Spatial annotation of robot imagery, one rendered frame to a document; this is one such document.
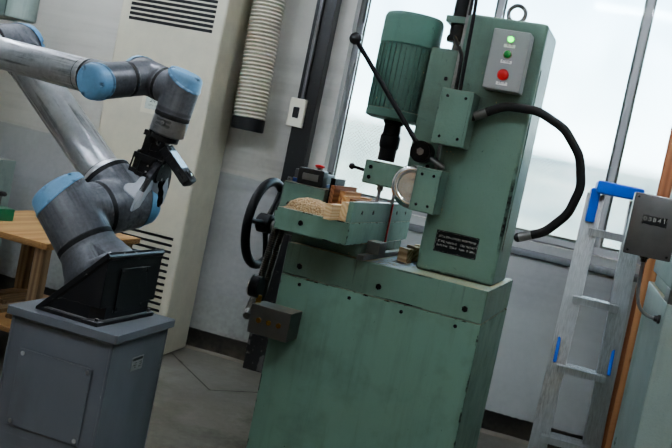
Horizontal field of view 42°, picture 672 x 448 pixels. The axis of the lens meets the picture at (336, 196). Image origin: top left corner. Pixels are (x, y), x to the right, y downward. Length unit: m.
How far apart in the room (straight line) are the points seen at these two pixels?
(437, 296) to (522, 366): 1.65
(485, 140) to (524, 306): 1.60
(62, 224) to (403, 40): 1.06
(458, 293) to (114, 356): 0.88
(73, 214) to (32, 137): 2.48
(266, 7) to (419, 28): 1.59
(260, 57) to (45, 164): 1.33
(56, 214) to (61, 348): 0.33
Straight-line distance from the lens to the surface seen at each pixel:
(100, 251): 2.24
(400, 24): 2.56
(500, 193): 2.42
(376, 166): 2.58
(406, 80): 2.54
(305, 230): 2.32
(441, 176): 2.36
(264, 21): 4.04
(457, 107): 2.37
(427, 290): 2.35
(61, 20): 4.73
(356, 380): 2.44
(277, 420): 2.55
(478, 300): 2.33
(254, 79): 4.00
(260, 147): 4.16
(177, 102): 2.21
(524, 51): 2.38
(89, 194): 2.33
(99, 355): 2.18
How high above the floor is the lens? 1.08
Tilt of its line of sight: 3 degrees down
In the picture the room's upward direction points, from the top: 12 degrees clockwise
